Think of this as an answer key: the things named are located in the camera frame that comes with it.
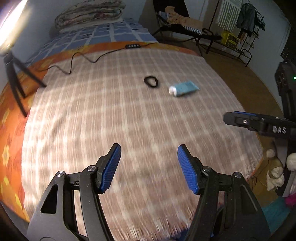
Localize light blue cream tube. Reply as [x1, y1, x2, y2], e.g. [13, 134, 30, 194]
[169, 81, 200, 97]

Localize black clothes rack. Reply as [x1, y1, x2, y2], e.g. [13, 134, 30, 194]
[208, 1, 266, 67]

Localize yellow plastic crate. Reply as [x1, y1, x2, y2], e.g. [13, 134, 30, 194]
[221, 30, 239, 50]

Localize beige plaid blanket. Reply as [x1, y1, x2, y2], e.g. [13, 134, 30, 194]
[22, 48, 262, 240]

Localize teal trouser leg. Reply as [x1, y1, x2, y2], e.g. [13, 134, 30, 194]
[262, 197, 291, 234]

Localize striped green towel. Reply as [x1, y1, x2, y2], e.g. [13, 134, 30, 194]
[215, 0, 242, 32]

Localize black folding chair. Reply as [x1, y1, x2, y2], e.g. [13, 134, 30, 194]
[152, 11, 222, 56]

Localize tan clothes on chair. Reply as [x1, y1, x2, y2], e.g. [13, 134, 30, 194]
[165, 6, 203, 30]

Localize blue checked bed cover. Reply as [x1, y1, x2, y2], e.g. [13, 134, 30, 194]
[25, 19, 157, 67]

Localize black tripod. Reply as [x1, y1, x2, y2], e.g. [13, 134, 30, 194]
[3, 51, 47, 118]

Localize folded floral quilt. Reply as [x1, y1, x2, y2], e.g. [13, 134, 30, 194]
[55, 1, 125, 30]

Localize black hair tie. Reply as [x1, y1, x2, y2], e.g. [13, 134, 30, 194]
[143, 75, 160, 88]

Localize black light cable with remote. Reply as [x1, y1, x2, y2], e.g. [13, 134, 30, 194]
[36, 41, 158, 75]

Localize white ring light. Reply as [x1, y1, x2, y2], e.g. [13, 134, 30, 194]
[1, 0, 30, 55]

